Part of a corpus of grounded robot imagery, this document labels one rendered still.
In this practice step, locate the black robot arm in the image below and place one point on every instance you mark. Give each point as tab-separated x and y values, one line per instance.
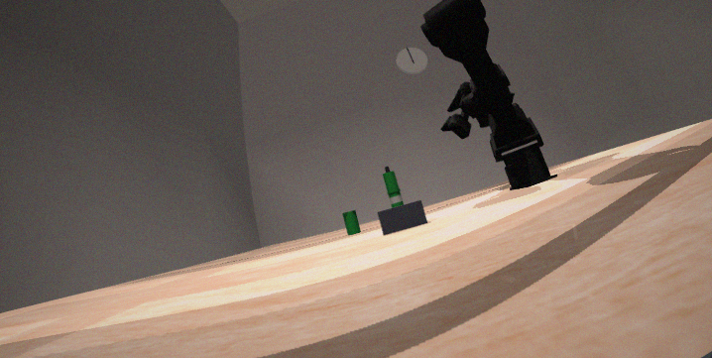
458	28

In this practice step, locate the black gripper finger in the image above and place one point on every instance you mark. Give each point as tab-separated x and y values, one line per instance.
445	127
455	102

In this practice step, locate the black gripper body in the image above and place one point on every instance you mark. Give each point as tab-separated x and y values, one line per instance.
469	104

